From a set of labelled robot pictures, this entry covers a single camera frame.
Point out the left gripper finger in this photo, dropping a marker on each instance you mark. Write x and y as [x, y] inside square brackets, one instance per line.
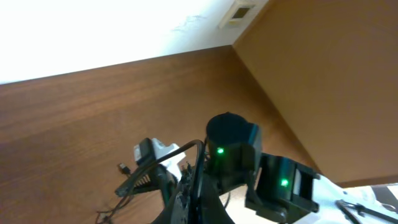
[197, 198]

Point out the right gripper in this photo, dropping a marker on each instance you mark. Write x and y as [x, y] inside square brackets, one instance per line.
[162, 180]

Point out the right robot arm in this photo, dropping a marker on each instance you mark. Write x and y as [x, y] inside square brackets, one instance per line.
[277, 188]

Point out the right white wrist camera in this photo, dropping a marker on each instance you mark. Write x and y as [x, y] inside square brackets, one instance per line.
[155, 149]

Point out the white wall socket plate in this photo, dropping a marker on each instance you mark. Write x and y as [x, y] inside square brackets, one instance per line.
[236, 14]

